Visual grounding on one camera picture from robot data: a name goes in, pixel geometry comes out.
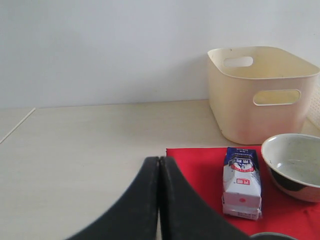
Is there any white perforated basket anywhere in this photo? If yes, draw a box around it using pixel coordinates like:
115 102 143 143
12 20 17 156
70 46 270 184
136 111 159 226
307 83 320 129

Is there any red tablecloth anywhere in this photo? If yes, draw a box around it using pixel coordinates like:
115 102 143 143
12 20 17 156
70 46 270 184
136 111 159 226
166 145 320 240

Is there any stainless steel cup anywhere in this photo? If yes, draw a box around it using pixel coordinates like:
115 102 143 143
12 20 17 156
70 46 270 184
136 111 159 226
250 232 298 240

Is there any white ceramic bowl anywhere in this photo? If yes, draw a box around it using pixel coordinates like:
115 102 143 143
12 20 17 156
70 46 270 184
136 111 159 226
261 133 320 203

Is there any cream plastic tub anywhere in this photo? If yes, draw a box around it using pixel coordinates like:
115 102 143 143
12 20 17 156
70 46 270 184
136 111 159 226
207 46 320 145

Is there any blue white milk carton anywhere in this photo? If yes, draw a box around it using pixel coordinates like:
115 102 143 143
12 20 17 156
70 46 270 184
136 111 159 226
222 147 262 221

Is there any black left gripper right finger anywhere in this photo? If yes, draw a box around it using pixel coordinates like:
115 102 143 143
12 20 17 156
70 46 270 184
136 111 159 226
159 157 250 240

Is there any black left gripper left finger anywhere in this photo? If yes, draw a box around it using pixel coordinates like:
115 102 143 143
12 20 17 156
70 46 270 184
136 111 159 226
69 156 160 240

